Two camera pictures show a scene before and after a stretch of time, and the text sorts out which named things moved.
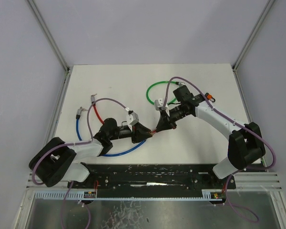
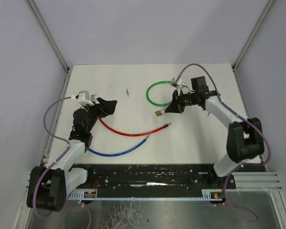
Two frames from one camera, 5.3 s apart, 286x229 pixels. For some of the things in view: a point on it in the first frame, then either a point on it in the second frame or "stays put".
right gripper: (166, 122) to (176, 106)
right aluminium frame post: (257, 24) stays put
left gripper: (139, 132) to (106, 107)
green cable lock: (169, 103) stays put
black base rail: (152, 176) stays put
